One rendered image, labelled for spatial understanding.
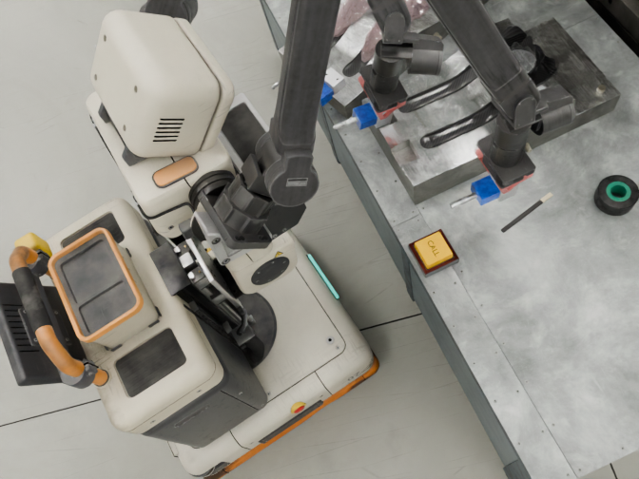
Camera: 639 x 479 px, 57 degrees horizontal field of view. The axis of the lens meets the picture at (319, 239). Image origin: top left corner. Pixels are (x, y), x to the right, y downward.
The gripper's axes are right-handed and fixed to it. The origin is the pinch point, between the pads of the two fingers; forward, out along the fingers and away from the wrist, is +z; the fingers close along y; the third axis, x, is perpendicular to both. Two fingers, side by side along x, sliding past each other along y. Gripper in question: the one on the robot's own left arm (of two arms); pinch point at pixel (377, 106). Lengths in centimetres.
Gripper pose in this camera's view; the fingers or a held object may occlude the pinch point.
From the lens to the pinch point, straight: 132.1
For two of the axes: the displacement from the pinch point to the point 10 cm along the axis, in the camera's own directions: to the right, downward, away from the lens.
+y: -4.0, -8.6, 3.0
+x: -9.2, 3.7, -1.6
